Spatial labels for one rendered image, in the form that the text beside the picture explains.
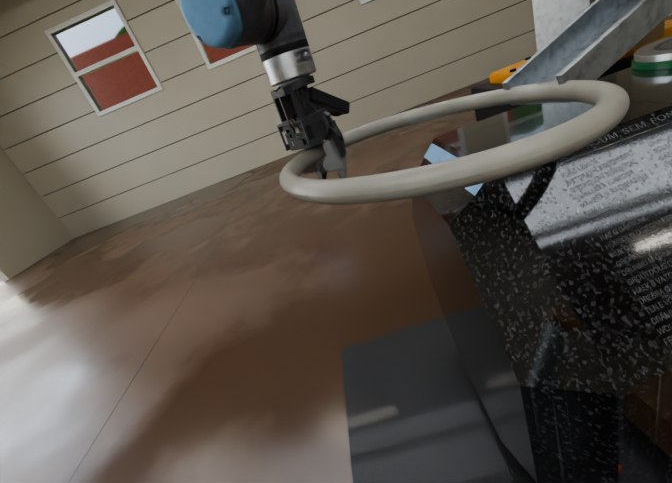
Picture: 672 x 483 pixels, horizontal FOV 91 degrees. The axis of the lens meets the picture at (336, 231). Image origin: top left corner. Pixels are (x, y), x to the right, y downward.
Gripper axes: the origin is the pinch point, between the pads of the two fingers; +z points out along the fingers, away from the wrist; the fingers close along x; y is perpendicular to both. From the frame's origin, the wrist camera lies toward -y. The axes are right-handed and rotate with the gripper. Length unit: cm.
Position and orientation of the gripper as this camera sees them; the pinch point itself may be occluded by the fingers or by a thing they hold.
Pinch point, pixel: (334, 175)
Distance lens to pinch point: 72.2
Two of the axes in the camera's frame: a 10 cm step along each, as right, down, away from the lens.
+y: -6.0, 5.1, -6.1
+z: 3.0, 8.6, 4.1
